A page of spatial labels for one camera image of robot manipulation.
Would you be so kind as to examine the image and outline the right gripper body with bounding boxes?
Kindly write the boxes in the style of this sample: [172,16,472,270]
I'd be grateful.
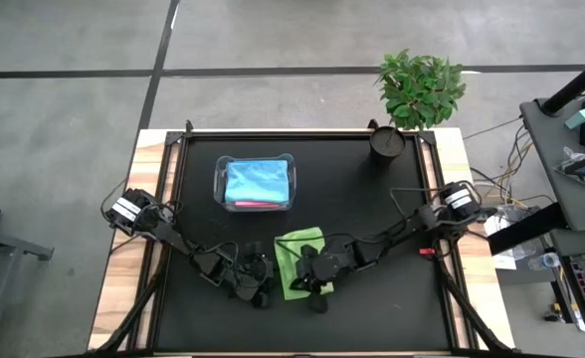
[291,241,357,294]

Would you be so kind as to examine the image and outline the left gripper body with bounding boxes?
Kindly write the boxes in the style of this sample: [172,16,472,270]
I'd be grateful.
[224,242,277,302]

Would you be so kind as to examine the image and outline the green microfiber towel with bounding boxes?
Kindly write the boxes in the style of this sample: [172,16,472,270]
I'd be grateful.
[274,226,334,301]

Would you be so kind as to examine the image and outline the pink microfiber towel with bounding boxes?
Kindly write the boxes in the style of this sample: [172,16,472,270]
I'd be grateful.
[234,200,282,210]

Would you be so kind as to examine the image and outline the clear plastic bin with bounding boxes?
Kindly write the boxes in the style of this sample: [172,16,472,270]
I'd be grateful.
[213,152,297,213]

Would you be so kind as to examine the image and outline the light blue microfiber towel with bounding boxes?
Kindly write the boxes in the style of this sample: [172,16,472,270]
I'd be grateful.
[224,158,291,204]

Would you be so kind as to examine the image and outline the white paper sheet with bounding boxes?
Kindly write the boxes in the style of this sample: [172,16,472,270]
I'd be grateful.
[484,213,518,271]

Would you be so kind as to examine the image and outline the green leafy plant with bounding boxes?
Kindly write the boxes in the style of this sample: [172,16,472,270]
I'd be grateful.
[374,48,467,131]

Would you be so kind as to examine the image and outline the clear plastic water bottle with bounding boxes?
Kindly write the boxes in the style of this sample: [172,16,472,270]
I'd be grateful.
[527,252,561,272]

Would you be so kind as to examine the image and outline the grey side desk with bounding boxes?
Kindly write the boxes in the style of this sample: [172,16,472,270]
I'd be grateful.
[486,96,585,358]

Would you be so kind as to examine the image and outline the grey metal desk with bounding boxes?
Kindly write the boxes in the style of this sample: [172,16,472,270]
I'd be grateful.
[0,223,55,358]

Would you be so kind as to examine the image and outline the clear plastic bag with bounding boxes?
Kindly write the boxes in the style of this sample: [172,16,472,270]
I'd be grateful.
[553,146,585,193]

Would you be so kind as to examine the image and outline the small teal box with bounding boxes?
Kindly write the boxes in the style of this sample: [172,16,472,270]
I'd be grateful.
[564,108,585,130]

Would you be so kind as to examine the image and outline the black pole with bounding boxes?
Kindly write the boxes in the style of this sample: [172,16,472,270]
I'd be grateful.
[540,49,585,116]

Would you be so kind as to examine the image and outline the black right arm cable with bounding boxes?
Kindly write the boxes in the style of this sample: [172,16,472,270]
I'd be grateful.
[389,186,448,235]

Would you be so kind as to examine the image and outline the black metal table frame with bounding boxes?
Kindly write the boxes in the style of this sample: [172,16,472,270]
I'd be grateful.
[86,118,517,358]

